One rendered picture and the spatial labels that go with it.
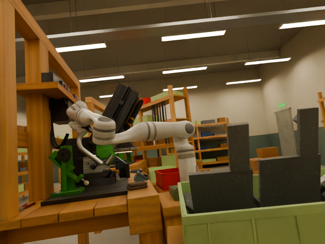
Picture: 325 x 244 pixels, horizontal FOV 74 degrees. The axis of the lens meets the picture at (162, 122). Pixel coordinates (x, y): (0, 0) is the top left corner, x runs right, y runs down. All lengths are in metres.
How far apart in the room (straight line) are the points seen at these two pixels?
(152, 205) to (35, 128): 0.85
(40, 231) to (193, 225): 0.82
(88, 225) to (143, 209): 0.27
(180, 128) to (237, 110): 10.22
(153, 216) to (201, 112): 9.93
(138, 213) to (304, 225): 0.66
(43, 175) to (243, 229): 1.18
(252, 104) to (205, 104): 2.32
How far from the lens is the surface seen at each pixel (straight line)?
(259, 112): 11.63
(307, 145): 0.64
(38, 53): 1.59
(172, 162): 4.21
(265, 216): 0.49
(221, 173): 0.54
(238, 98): 11.38
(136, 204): 0.99
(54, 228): 1.14
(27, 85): 1.44
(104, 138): 0.90
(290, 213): 0.51
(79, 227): 1.12
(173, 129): 1.04
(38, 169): 1.45
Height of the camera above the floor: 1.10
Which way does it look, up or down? 7 degrees up
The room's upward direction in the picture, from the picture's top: 6 degrees counter-clockwise
